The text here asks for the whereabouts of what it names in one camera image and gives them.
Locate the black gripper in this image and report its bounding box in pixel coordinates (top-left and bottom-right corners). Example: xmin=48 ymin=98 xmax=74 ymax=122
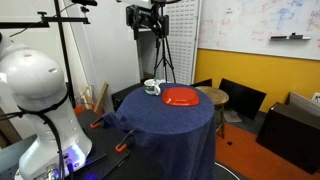
xmin=126 ymin=4 xmax=169 ymax=40

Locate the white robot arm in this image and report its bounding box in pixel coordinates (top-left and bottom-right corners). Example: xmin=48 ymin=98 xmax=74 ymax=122
xmin=1 ymin=36 xmax=131 ymax=180

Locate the white pegboard panel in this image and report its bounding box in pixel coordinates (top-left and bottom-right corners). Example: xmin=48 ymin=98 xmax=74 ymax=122
xmin=164 ymin=0 xmax=202 ymax=85

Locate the white green mug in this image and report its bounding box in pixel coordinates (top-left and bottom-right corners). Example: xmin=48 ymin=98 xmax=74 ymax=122
xmin=144 ymin=79 xmax=161 ymax=95

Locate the black computer tower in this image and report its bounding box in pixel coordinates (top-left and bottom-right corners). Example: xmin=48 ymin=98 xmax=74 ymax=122
xmin=111 ymin=83 xmax=143 ymax=111

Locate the red square plate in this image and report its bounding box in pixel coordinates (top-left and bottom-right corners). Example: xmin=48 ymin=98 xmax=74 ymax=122
xmin=162 ymin=87 xmax=199 ymax=106

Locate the whiteboard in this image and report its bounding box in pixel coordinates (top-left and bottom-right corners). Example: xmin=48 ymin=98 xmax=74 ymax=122
xmin=199 ymin=0 xmax=320 ymax=60

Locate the round wooden stool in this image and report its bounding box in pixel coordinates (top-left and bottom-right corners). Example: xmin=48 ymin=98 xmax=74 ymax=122
xmin=197 ymin=86 xmax=229 ymax=138

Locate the orange black clamp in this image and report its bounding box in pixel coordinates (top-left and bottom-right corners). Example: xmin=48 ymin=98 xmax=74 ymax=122
xmin=115 ymin=130 xmax=135 ymax=152
xmin=90 ymin=116 xmax=106 ymax=129

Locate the blue tablecloth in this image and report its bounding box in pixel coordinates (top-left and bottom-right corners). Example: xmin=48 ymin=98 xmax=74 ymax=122
xmin=103 ymin=87 xmax=215 ymax=180

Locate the whiteboard eraser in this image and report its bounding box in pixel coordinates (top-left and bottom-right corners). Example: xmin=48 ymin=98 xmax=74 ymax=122
xmin=270 ymin=33 xmax=311 ymax=40

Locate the black cabinet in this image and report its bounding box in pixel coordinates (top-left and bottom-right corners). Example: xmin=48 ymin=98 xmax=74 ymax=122
xmin=256 ymin=103 xmax=320 ymax=174

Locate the black camera tripod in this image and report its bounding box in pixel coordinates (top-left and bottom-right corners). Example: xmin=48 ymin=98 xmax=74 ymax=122
xmin=153 ymin=3 xmax=176 ymax=82

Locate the black camera stand pole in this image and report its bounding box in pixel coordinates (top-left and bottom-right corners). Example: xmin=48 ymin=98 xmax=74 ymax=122
xmin=0 ymin=0 xmax=89 ymax=107

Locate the black monitor leaning on wall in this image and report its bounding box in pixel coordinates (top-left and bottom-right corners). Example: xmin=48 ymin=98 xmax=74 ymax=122
xmin=219 ymin=79 xmax=266 ymax=119

